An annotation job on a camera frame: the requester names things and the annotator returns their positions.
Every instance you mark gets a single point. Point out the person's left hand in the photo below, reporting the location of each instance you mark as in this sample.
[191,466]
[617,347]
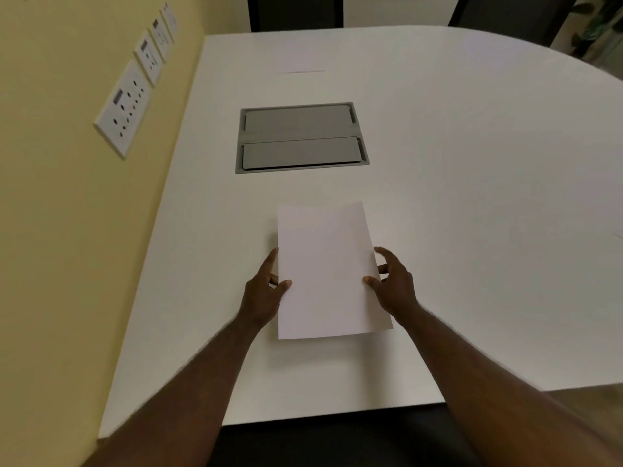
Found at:
[258,301]

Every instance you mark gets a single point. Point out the person's right hand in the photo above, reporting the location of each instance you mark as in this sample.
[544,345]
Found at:
[399,291]

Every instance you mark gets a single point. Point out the person's left thumb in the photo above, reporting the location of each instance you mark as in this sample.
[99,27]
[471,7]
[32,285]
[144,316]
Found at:
[284,287]

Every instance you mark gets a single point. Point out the person's right thumb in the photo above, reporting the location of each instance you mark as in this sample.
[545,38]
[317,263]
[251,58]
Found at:
[372,283]

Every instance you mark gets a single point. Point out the white paper sheet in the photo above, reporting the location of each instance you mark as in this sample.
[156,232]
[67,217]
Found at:
[326,267]

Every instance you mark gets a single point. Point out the person's right forearm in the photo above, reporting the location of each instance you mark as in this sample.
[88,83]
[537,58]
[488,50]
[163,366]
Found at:
[491,393]

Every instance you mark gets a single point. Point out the person's left forearm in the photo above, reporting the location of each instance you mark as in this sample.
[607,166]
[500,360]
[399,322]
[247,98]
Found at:
[180,398]

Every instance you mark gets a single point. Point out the person's dark trousers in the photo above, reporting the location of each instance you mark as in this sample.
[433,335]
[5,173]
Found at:
[340,440]

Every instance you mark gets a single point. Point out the black chair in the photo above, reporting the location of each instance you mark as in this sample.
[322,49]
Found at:
[294,12]
[511,16]

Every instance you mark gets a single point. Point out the green potted plant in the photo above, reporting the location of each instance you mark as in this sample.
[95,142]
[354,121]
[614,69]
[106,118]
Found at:
[601,21]

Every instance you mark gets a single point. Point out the white wall socket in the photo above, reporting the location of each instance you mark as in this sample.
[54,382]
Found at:
[161,37]
[170,20]
[150,57]
[124,109]

